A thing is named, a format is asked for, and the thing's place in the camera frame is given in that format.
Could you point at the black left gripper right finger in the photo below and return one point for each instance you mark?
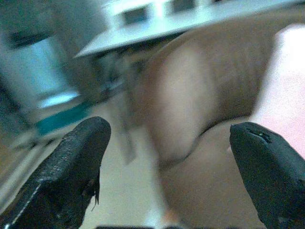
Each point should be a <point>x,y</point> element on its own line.
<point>269,167</point>

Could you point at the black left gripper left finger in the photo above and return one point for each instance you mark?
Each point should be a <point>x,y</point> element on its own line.
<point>64,171</point>

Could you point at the beige square pillow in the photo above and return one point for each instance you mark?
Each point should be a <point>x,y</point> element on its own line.
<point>188,102</point>

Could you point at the white shelf unit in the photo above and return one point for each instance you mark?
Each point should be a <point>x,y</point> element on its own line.
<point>152,21</point>

